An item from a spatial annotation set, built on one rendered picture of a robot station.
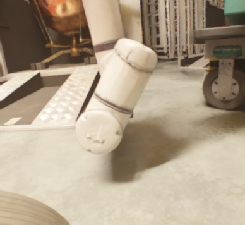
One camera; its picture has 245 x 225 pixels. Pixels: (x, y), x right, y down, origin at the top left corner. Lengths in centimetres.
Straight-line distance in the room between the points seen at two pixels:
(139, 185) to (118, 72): 23
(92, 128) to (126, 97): 8
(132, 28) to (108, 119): 244
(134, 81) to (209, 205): 25
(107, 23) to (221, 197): 43
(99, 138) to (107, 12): 29
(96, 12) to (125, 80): 20
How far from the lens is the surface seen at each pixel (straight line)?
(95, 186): 39
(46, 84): 153
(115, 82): 30
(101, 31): 43
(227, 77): 74
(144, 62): 30
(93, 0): 44
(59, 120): 72
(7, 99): 118
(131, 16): 270
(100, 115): 29
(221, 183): 40
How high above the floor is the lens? 26
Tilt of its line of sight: 17 degrees down
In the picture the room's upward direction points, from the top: 5 degrees counter-clockwise
